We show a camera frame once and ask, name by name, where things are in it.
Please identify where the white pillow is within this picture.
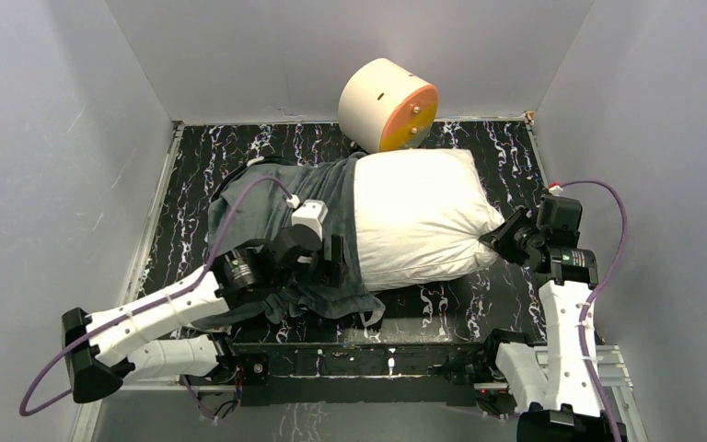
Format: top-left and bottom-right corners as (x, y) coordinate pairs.
(353, 148), (504, 292)

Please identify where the white orange cylindrical drum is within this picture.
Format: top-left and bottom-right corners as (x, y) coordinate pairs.
(338, 58), (439, 154)

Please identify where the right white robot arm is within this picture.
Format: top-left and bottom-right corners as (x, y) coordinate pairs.
(481, 193), (627, 441)

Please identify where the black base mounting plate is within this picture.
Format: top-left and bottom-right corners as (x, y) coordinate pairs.
(234, 343), (516, 414)

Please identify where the aluminium front frame rail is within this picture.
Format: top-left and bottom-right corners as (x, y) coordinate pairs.
(80, 346), (634, 395)

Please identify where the grey plush pillowcase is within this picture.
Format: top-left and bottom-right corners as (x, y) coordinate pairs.
(192, 153), (386, 331)

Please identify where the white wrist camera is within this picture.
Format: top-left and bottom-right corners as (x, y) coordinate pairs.
(546, 182), (564, 196)
(286, 194), (329, 238)

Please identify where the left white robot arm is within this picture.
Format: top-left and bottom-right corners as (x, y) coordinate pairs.
(62, 225), (347, 403)

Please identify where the aluminium left frame rail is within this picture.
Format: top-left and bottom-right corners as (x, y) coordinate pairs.
(93, 121), (185, 313)

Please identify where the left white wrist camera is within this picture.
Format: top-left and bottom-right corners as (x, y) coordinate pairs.
(286, 194), (329, 238)

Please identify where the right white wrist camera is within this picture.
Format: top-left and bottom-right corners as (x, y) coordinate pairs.
(546, 182), (564, 196)

